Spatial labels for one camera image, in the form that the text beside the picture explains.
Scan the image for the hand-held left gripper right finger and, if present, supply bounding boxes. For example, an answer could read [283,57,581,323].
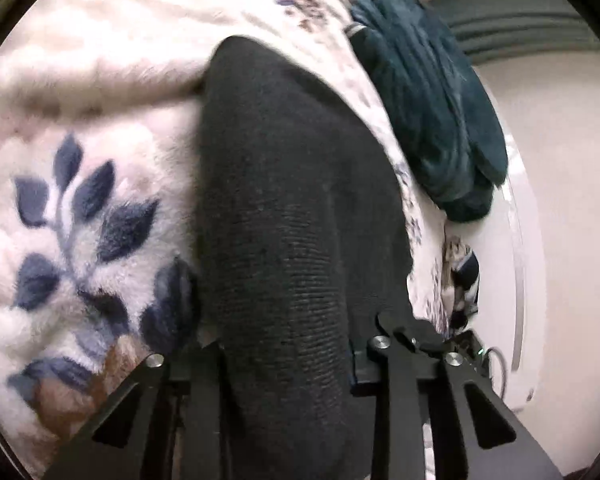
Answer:
[350,311,563,480]

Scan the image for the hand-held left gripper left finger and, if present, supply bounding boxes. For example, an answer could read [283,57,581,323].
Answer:
[42,340,233,480]

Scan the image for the black striped sweater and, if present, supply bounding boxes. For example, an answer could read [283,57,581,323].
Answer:
[192,35,448,480]

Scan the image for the folded striped clothes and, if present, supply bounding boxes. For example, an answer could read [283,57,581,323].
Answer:
[442,242,481,331]

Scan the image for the teal velvet quilt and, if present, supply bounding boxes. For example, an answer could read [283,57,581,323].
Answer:
[337,0,510,224]

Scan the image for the floral blanket with checked border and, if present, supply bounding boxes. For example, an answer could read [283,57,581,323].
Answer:
[0,0,453,480]

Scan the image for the grey-green curtain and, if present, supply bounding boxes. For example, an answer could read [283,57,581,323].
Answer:
[380,0,600,61]

